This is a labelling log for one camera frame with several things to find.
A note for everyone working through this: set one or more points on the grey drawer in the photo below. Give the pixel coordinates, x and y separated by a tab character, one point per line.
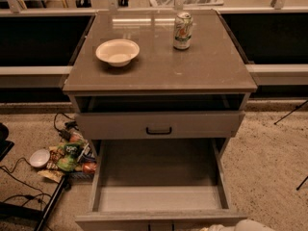
159	125
158	185

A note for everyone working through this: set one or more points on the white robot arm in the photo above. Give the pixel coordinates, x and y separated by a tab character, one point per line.
243	225

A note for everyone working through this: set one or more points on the grey drawer cabinet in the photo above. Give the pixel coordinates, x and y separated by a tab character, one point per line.
210	76

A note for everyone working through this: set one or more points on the white paper bowl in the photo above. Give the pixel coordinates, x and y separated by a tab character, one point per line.
117	52

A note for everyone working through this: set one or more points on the white green soda can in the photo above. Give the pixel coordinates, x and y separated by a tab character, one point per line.
183	31

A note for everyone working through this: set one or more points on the black power adapter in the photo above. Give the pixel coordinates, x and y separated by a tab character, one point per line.
65	135

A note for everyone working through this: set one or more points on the green snack bag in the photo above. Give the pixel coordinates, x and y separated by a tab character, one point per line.
69	160

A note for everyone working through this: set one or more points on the tan snack wrapper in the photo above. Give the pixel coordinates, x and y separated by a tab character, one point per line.
53	175

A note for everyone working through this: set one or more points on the white bowl on floor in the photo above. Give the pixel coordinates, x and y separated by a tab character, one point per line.
40	158

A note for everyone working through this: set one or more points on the black tripod leg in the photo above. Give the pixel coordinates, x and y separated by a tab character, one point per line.
300	185

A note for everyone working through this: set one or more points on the black stand base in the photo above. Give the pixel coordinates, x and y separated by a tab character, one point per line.
40	217

